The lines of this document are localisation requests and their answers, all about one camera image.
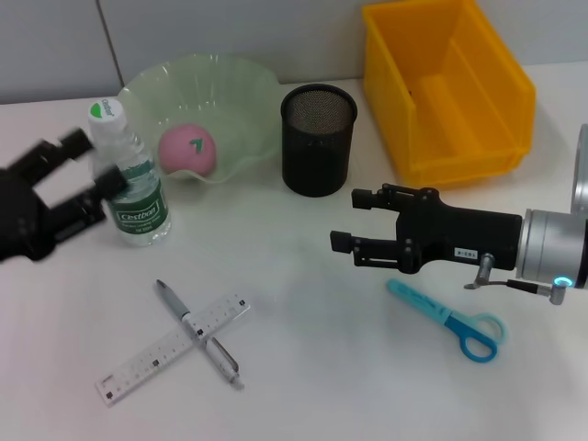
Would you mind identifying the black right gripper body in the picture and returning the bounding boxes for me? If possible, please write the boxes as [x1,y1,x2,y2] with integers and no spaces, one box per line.
[396,187,526,276]

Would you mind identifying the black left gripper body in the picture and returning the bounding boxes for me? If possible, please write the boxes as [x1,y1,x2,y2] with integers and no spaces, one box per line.
[0,166,62,264]

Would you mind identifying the clear green-label water bottle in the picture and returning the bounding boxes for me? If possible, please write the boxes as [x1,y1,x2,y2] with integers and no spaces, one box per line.
[87,96,173,248]

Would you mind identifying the pink toy peach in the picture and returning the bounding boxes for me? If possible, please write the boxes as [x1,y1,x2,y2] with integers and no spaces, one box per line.
[157,122,219,178]

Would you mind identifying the black mesh pen holder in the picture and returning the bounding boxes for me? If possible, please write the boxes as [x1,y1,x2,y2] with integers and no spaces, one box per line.
[279,84,358,198]

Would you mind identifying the blue scissors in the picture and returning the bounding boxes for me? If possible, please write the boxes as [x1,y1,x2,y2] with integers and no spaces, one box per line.
[387,278,509,364]

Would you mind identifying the silver pen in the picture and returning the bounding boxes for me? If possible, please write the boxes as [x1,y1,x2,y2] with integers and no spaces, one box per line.
[154,277,245,392]

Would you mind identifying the green wavy glass fruit plate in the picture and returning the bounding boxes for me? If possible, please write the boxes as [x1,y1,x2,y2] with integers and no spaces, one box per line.
[117,52,280,186]

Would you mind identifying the clear plastic ruler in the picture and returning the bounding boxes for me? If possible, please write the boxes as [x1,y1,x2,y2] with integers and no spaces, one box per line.
[95,293,252,408]

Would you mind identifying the yellow plastic bin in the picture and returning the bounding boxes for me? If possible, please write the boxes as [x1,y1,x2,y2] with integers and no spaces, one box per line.
[361,0,537,187]

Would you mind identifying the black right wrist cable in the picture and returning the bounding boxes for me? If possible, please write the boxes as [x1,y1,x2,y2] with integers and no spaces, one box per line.
[462,253,573,305]

